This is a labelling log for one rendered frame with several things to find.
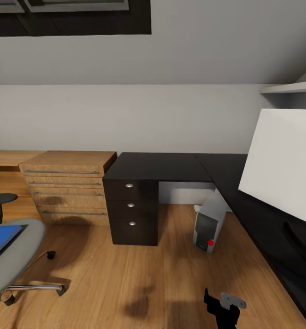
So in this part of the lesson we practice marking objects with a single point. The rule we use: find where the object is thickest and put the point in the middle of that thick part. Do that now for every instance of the swivel chair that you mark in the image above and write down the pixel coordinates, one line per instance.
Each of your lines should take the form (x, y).
(20, 253)

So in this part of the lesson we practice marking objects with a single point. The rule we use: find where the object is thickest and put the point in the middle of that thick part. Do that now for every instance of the monitor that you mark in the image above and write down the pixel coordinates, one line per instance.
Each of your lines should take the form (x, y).
(275, 170)

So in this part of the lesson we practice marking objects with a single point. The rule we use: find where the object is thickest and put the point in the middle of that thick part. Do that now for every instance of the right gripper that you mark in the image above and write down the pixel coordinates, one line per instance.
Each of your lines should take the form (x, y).
(214, 307)

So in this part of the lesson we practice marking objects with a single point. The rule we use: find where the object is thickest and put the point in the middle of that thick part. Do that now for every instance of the desk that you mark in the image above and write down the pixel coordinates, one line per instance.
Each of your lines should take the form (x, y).
(263, 222)

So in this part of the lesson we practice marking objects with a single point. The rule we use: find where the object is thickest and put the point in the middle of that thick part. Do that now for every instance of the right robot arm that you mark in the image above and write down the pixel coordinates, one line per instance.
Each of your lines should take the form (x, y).
(225, 310)

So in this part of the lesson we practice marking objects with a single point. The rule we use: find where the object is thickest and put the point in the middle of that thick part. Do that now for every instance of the cabinet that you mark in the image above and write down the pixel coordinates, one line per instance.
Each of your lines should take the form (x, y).
(67, 186)
(132, 211)

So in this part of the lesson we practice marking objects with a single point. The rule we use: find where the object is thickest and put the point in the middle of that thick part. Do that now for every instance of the desktop computer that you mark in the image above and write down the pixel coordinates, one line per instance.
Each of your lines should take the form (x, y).
(209, 221)

